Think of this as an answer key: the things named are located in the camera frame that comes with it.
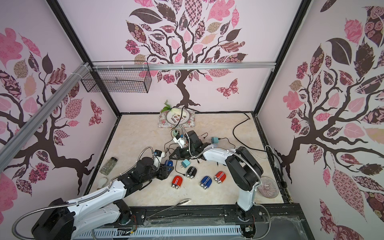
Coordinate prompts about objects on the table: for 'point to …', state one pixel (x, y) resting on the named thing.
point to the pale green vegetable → (176, 111)
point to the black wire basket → (118, 76)
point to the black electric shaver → (191, 172)
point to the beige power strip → (181, 141)
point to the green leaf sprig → (167, 108)
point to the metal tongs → (180, 203)
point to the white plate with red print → (174, 119)
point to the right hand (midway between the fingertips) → (170, 156)
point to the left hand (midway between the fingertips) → (170, 170)
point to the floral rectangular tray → (163, 123)
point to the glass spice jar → (108, 166)
